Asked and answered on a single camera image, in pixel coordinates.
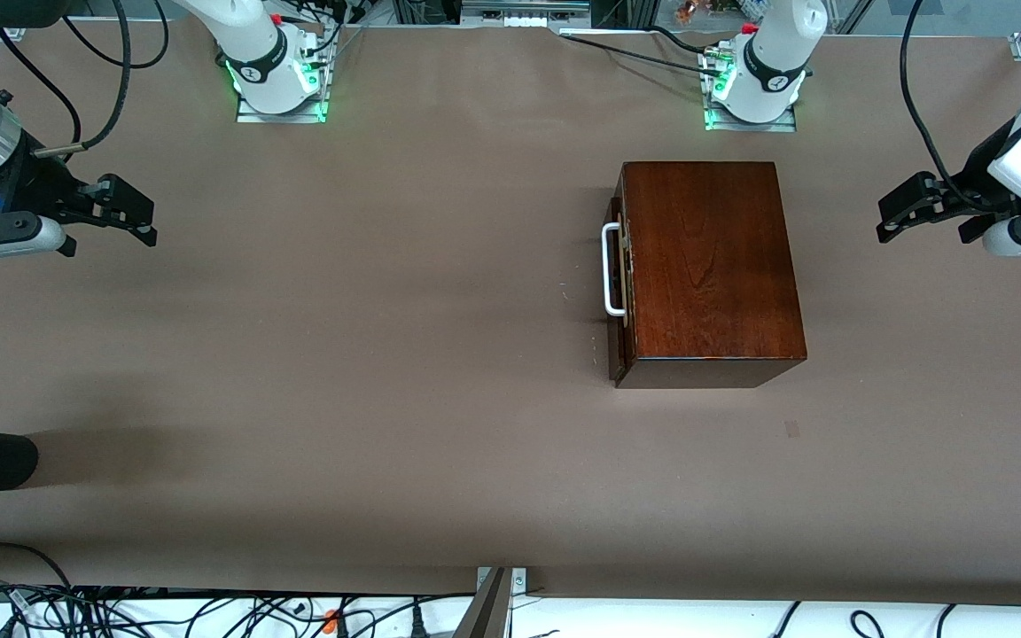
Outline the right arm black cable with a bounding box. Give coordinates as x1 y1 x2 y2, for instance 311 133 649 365
32 0 132 159

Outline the looped black cable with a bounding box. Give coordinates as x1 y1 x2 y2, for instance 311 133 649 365
0 542 75 593

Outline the silver aluminium rail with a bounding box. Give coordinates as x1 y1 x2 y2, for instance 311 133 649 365
460 0 591 19

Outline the dark brown wooden cabinet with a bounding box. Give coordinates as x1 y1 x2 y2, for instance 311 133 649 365
614 161 807 389

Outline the silver metal bracket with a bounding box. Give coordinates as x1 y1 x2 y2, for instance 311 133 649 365
477 567 527 596

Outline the black cable across table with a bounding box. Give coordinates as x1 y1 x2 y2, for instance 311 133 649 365
559 32 715 70

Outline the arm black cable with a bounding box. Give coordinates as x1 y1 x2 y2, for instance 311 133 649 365
32 0 132 159
899 0 1008 215

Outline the dark grey metal post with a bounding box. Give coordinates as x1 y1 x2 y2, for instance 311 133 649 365
453 567 511 638

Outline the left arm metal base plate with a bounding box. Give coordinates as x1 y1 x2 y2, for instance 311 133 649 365
705 105 797 132

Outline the light wood drawer white handle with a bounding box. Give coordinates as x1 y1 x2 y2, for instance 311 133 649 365
602 195 632 382

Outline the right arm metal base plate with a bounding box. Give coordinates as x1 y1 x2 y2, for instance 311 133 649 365
236 89 330 123

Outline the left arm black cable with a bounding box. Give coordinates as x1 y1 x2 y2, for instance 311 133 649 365
899 0 1008 215

